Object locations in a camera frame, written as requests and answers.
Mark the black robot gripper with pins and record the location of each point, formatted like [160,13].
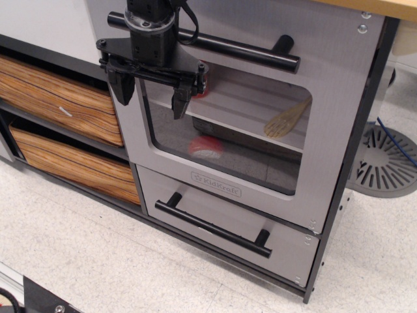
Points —
[158,58]

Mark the silver toy oven door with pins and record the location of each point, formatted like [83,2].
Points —
[336,46]

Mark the black oven door handle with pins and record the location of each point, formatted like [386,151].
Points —
[278,57]

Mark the white oven shelf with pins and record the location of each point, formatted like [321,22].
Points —
[237,107]

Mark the silver lower oven drawer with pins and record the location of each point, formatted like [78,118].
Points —
[292,251]

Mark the red yellow toy bottle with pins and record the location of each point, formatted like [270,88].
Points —
[203,67]

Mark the upper wood-pattern storage bin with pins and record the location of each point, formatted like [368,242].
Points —
[73,105]

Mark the wood-pattern storage bin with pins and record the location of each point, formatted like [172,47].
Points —
[73,105]
[99,173]

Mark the red white toy cheese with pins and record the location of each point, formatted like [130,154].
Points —
[205,147]

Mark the lower wood-pattern storage bin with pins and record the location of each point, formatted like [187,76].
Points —
[99,173]

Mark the wooden toy spatula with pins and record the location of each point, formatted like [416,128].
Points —
[281,124]

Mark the grey slotted chair base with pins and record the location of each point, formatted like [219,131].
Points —
[385,165]

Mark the wooden countertop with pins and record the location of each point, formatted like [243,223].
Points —
[401,9]

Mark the black toy kitchen frame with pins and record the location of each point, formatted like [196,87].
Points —
[352,151]

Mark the black drawer handle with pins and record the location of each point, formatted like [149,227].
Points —
[257,246]

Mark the black base plate with screw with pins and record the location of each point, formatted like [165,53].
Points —
[38,299]

